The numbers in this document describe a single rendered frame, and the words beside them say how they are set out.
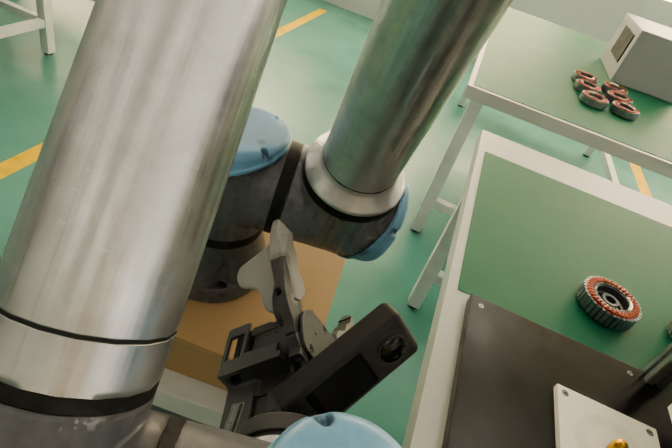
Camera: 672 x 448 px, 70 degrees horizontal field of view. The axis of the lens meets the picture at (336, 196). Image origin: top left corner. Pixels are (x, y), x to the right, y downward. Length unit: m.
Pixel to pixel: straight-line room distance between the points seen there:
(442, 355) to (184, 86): 0.67
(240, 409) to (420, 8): 0.33
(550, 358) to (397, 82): 0.61
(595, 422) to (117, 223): 0.75
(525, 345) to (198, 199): 0.73
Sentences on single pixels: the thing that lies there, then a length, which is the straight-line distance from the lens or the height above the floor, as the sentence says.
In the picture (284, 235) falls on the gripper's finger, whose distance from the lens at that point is 0.46.
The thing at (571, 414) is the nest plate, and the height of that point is 0.78.
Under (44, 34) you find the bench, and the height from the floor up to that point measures 0.12.
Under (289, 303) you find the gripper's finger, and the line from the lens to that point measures 0.41.
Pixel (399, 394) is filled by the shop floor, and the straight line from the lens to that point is 1.68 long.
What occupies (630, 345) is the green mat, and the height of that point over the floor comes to 0.75.
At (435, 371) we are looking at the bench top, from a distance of 0.78.
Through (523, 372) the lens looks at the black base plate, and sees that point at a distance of 0.83.
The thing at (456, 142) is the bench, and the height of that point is 0.50.
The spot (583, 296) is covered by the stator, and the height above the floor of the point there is 0.77.
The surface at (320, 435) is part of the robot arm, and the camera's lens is 0.22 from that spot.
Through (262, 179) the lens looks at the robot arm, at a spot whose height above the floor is 1.02.
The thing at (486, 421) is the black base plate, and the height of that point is 0.77.
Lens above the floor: 1.33
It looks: 35 degrees down
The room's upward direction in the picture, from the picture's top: 18 degrees clockwise
